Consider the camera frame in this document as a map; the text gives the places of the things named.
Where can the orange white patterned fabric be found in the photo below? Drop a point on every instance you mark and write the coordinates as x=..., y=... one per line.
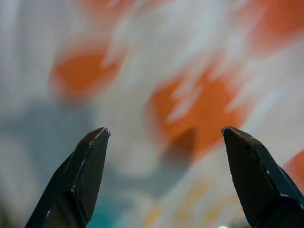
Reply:
x=166, y=71

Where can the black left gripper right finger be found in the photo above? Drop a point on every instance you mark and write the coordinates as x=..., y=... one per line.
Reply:
x=256, y=180

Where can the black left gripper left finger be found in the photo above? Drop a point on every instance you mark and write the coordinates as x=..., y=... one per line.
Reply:
x=80, y=175

